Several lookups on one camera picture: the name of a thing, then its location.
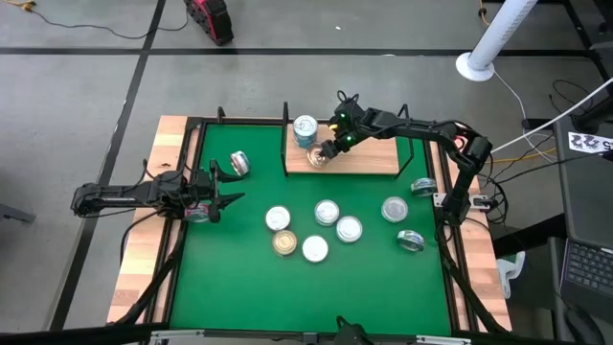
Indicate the white printed tag sheet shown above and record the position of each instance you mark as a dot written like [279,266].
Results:
[589,143]

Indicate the white green plastic object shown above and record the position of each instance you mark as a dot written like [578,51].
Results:
[507,273]

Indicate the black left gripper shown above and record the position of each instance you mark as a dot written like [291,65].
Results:
[213,189]

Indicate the red label seafood can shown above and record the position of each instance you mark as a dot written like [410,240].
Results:
[278,218]
[315,249]
[349,229]

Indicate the red and black device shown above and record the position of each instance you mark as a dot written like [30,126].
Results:
[211,19]

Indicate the green table mat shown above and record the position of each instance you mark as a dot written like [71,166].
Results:
[239,287]

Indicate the black desk leg frame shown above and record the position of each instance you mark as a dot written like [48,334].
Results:
[586,33]

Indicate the navy red label gold can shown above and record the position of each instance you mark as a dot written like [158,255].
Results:
[284,243]
[195,214]
[314,159]

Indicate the grey furniture foot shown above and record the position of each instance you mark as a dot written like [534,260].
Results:
[14,213]

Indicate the black metal table frame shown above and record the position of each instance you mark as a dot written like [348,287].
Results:
[249,121]

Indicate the green label seafood can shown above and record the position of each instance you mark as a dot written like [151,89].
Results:
[394,209]
[239,164]
[412,241]
[424,187]

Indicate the black office chair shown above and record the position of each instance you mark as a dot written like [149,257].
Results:
[584,330]

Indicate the laptop computer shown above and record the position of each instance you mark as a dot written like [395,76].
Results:
[589,201]

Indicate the white tower fan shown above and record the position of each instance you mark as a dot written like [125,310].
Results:
[498,33]

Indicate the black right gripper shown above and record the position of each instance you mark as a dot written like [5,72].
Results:
[352,136]

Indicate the black power strip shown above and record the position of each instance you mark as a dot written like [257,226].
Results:
[536,123]

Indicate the dark laptop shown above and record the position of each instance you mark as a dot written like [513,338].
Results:
[589,268]

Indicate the wooden shelf with black frame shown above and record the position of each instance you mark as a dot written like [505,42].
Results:
[373,158]

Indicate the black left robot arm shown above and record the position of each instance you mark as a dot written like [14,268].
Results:
[122,194]

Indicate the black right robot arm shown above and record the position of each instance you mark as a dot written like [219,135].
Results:
[421,127]

